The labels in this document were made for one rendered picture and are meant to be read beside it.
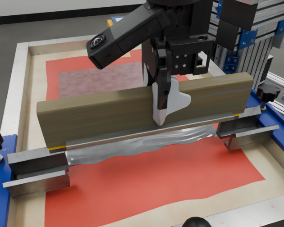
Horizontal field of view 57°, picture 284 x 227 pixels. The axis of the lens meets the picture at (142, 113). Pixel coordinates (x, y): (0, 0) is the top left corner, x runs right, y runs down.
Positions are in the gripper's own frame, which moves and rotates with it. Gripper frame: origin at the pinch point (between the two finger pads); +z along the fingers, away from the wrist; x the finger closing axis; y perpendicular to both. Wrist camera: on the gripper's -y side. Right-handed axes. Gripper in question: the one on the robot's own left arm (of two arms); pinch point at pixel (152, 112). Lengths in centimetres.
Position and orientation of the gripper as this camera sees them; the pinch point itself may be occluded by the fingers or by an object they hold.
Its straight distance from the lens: 45.1
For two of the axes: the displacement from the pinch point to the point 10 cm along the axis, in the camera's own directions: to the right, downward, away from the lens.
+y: 9.6, -1.8, 2.0
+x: -2.7, -6.2, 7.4
